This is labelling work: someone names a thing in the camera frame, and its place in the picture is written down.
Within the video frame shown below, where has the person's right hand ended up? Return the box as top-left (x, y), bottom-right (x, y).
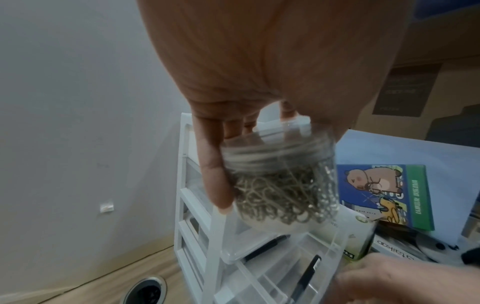
top-left (333, 253), bottom-right (480, 304)

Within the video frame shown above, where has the black tool handle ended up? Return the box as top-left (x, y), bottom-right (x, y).
top-left (461, 248), bottom-right (480, 265)

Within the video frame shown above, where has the brown cardboard box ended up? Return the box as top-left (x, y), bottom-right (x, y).
top-left (348, 0), bottom-right (480, 143)

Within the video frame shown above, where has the clear plastic jar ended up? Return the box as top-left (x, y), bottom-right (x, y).
top-left (219, 116), bottom-right (341, 235)

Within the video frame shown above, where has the person's left hand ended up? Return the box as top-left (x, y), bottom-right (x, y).
top-left (136, 0), bottom-right (410, 210)

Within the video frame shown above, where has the round metal floor socket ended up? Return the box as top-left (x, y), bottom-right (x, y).
top-left (123, 276), bottom-right (168, 304)

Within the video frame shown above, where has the heap of metal paper clips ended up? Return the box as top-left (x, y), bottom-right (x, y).
top-left (228, 161), bottom-right (340, 226)

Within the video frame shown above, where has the white printed package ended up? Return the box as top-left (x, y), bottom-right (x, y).
top-left (369, 230), bottom-right (440, 263)

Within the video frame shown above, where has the black pen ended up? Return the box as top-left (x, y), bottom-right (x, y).
top-left (243, 234), bottom-right (292, 262)
top-left (289, 254), bottom-right (323, 304)

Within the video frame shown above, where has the green and white box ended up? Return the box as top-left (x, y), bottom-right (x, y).
top-left (339, 207), bottom-right (378, 262)

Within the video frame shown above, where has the blue cartoon booklet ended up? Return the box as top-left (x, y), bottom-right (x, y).
top-left (336, 164), bottom-right (436, 232)

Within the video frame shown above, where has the white drawer organiser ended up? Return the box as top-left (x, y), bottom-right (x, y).
top-left (174, 112), bottom-right (286, 304)

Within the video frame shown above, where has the clear plastic drawer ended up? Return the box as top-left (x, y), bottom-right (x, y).
top-left (235, 233), bottom-right (351, 304)
top-left (220, 212), bottom-right (340, 263)

